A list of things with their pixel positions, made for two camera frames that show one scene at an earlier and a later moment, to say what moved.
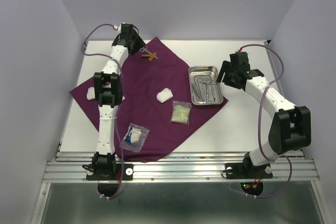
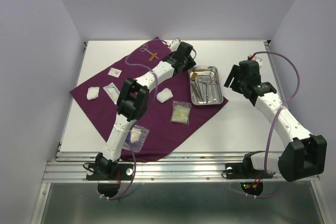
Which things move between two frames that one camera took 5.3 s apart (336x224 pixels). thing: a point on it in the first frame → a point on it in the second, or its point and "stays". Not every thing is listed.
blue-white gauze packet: x=134 y=138 stays
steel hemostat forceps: x=203 y=81 stays
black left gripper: x=140 y=42 → x=190 y=64
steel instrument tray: x=205 y=89 stays
